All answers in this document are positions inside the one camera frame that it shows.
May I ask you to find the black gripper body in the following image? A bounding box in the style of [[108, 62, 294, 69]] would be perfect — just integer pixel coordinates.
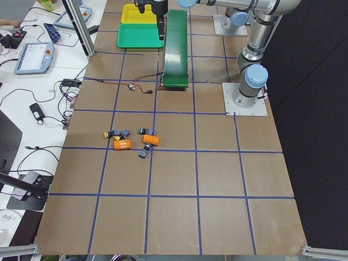
[[135, 0, 166, 17]]

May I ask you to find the green push button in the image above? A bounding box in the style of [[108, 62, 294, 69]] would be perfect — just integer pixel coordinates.
[[139, 143, 153, 158], [138, 128, 154, 135]]

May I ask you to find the plain orange cylinder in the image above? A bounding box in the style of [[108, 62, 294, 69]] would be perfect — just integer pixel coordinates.
[[143, 134, 160, 146]]

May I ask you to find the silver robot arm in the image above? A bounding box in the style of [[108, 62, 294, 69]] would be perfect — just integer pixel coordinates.
[[177, 1, 300, 46], [233, 11, 274, 108]]

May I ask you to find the green plastic tray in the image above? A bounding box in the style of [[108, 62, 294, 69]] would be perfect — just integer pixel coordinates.
[[117, 23, 164, 48]]

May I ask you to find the yellow plastic tray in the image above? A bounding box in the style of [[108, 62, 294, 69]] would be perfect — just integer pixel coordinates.
[[121, 4, 157, 23]]

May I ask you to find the green conveyor belt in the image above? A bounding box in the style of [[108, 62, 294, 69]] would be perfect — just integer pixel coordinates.
[[160, 9, 189, 89]]

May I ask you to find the small motor controller board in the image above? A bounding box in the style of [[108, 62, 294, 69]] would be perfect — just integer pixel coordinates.
[[128, 84, 136, 91]]

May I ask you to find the far teach pendant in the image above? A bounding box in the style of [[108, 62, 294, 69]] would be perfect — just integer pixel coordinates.
[[53, 4, 93, 30]]

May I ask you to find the teach pendant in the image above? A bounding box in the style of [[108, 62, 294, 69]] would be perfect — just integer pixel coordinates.
[[14, 42, 55, 75], [53, 4, 93, 30]]

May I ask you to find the blue checkered cloth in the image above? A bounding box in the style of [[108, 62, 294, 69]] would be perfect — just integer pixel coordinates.
[[43, 23, 61, 44]]

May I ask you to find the black usb hub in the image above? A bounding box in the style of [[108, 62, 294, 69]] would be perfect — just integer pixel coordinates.
[[61, 79, 82, 88]]

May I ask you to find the yellow push button near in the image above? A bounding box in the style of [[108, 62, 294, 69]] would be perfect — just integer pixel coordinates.
[[113, 129, 130, 141]]

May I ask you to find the yellow push button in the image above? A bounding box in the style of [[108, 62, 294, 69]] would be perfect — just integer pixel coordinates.
[[113, 129, 130, 141], [104, 129, 120, 139]]

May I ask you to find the yellow push button far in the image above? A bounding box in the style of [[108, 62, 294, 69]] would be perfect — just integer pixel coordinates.
[[104, 129, 120, 139]]

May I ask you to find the orange printed cylinder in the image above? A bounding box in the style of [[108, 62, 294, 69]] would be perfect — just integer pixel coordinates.
[[114, 140, 132, 151]]

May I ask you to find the near teach pendant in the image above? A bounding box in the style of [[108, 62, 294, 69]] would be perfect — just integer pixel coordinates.
[[14, 42, 55, 75]]

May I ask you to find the black power adapter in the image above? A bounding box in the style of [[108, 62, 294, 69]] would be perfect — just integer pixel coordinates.
[[29, 103, 46, 121]]

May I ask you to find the grey dock box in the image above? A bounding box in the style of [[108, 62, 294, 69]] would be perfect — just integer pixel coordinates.
[[13, 171, 42, 200]]

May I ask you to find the red black power cable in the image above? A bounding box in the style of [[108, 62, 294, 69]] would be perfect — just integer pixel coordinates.
[[81, 72, 164, 96]]

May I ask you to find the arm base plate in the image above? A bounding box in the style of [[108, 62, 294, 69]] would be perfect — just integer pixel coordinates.
[[213, 12, 248, 37], [222, 83, 268, 116]]

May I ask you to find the aluminium frame post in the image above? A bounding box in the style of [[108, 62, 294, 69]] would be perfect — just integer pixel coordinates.
[[62, 0, 95, 57]]

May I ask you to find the black camera stand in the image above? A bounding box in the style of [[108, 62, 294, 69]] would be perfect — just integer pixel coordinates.
[[1, 112, 53, 211]]

